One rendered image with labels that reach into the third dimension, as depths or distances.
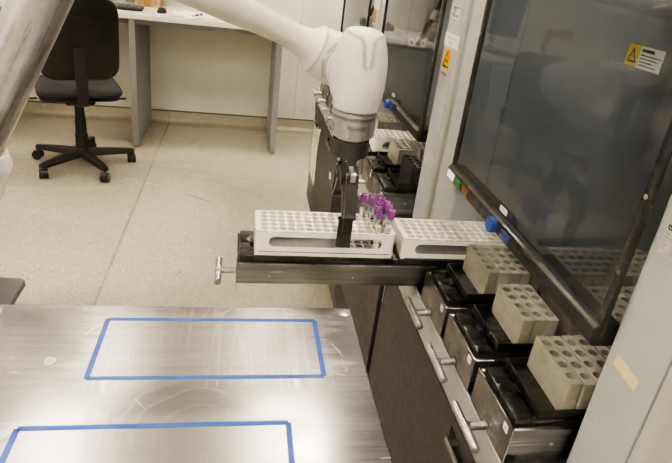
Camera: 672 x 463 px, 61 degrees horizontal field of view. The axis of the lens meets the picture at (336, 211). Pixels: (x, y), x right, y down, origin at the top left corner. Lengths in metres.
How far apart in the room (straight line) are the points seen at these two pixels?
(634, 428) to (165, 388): 0.62
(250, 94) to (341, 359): 3.92
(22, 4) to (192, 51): 3.50
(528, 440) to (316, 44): 0.82
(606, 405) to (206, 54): 4.15
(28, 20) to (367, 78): 0.63
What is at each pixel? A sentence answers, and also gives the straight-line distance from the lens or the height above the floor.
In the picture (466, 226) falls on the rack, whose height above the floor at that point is 0.86.
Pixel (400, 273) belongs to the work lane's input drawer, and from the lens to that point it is 1.24.
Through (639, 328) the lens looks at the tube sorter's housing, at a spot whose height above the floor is 1.02.
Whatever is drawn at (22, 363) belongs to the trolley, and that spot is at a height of 0.82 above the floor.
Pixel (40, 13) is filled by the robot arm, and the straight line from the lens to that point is 1.21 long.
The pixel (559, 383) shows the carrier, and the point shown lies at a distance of 0.94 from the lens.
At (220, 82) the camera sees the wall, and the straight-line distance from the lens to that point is 4.70.
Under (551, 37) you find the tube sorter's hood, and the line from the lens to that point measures 1.00.
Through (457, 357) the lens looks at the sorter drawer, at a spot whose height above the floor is 0.76.
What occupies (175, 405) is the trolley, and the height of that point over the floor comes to 0.82.
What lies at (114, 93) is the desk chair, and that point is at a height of 0.51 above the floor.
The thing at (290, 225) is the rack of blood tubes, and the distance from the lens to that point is 1.21.
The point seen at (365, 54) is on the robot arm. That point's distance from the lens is 1.07.
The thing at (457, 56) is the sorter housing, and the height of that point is 1.21.
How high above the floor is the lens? 1.41
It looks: 25 degrees down
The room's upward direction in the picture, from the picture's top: 7 degrees clockwise
